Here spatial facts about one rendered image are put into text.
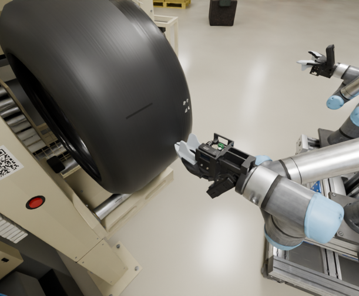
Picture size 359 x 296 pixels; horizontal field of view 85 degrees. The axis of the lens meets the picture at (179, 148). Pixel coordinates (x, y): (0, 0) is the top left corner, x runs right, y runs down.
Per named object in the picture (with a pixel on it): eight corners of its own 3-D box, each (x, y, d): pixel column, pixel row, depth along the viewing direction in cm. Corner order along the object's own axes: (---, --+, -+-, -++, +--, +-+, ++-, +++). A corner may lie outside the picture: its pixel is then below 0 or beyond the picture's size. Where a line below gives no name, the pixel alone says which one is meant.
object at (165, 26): (170, 81, 310) (168, 23, 251) (137, 74, 324) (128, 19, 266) (178, 71, 332) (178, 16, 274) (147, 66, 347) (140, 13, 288)
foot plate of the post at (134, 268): (110, 305, 120) (108, 305, 119) (87, 271, 133) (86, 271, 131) (143, 268, 134) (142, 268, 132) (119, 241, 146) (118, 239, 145)
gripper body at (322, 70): (307, 73, 119) (328, 80, 113) (314, 59, 112) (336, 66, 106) (313, 67, 122) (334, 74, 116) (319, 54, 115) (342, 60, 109)
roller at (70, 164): (60, 177, 78) (53, 167, 77) (60, 177, 82) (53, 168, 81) (130, 133, 95) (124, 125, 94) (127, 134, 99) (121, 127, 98)
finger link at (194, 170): (189, 149, 50) (218, 165, 45) (190, 154, 51) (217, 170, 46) (177, 160, 47) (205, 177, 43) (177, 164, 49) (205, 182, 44)
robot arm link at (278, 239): (282, 204, 51) (294, 182, 43) (305, 251, 44) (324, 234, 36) (252, 209, 52) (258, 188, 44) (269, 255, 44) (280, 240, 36)
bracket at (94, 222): (101, 240, 66) (91, 229, 59) (50, 175, 84) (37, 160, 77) (109, 232, 68) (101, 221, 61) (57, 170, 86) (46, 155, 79)
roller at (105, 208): (99, 224, 65) (90, 214, 64) (96, 221, 69) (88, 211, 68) (171, 162, 83) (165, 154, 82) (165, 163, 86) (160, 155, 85)
